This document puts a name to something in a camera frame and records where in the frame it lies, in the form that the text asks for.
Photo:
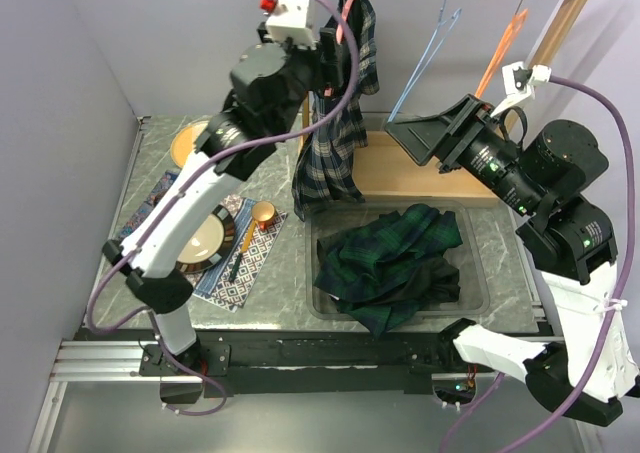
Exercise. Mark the copper cup with handle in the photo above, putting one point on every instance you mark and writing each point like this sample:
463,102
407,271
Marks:
262,214

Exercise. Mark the navy beige plaid skirt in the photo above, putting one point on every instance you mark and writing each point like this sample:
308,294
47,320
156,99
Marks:
325,164

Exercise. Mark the pink hanger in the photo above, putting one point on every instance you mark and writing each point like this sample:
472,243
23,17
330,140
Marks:
345,13

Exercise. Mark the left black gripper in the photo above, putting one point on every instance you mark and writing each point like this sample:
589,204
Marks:
329,73

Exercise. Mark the beige round plate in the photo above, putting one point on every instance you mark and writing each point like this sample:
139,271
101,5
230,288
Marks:
183,143

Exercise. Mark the blue patterned placemat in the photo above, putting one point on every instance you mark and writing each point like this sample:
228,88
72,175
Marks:
212,285

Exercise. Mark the clear plastic bin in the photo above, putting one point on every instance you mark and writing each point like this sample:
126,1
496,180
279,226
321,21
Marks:
474,296

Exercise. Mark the dark green pen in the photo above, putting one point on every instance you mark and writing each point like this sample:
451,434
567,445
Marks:
235,268

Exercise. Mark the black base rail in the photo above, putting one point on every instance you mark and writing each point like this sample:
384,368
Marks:
248,363

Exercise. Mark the black rimmed plate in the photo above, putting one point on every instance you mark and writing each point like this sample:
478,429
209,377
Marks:
211,243

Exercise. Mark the wooden clothes rack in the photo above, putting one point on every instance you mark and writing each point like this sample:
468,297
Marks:
303,73

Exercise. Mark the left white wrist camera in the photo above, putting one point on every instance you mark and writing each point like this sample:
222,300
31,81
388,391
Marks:
288,21

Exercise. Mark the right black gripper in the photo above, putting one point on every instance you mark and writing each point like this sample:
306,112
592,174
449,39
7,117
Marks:
418,136

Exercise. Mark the orange plastic hanger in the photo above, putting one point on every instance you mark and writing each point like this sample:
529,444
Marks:
509,36

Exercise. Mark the light blue wire hanger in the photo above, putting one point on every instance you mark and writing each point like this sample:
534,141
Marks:
442,30

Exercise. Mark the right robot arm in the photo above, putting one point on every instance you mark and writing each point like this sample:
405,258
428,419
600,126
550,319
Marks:
572,244

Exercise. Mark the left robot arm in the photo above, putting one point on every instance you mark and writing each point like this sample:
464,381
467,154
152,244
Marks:
268,86

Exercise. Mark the green navy plaid skirt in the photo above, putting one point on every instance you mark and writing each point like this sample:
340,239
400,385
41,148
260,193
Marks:
383,273

